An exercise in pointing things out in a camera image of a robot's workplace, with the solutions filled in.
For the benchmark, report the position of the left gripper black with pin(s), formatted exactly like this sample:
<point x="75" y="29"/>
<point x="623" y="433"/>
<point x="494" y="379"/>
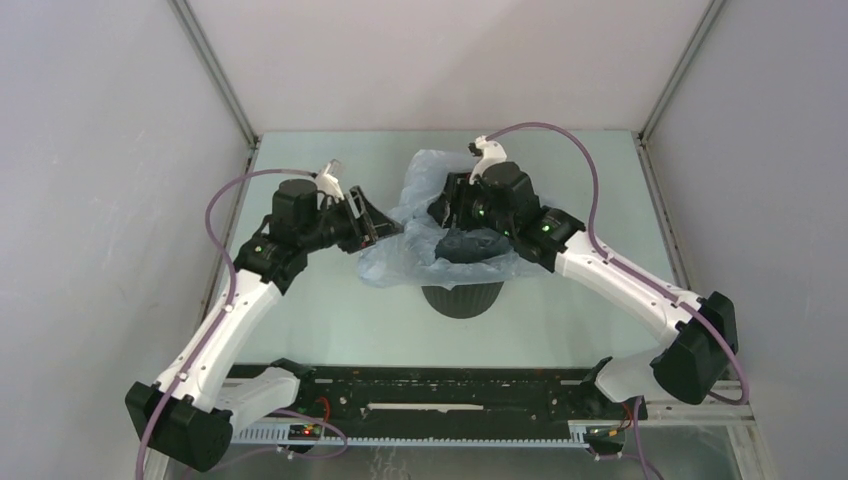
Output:
<point x="371" y="224"/>

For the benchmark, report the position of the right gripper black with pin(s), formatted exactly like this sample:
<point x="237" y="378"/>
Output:
<point x="455" y="198"/>

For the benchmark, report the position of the light blue plastic trash bag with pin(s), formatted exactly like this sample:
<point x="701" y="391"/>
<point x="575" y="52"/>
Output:
<point x="427" y="254"/>

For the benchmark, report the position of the black ribbed trash bin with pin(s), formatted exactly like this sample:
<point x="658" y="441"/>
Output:
<point x="462" y="301"/>

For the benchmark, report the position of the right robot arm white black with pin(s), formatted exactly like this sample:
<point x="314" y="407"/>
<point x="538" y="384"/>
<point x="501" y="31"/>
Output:
<point x="696" y="334"/>

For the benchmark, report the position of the small circuit board with leds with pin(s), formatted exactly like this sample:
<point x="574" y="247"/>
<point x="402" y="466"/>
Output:
<point x="304" y="432"/>

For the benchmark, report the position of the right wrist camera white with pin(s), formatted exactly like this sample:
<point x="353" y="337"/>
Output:
<point x="488" y="152"/>

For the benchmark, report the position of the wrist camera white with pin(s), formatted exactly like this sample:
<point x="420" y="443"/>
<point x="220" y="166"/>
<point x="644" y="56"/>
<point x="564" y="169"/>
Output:
<point x="330" y="177"/>
<point x="488" y="152"/>

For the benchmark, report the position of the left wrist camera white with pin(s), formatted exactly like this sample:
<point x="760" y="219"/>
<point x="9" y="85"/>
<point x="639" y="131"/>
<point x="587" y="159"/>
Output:
<point x="330" y="177"/>

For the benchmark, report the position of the right aluminium frame post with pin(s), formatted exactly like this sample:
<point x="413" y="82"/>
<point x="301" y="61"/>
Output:
<point x="693" y="46"/>

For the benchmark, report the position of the aluminium frame post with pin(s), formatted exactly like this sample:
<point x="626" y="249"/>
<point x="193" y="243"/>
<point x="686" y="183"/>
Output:
<point x="693" y="46"/>
<point x="200" y="42"/>

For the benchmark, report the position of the left aluminium frame post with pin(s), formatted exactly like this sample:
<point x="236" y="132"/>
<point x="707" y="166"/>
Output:
<point x="200" y="42"/>

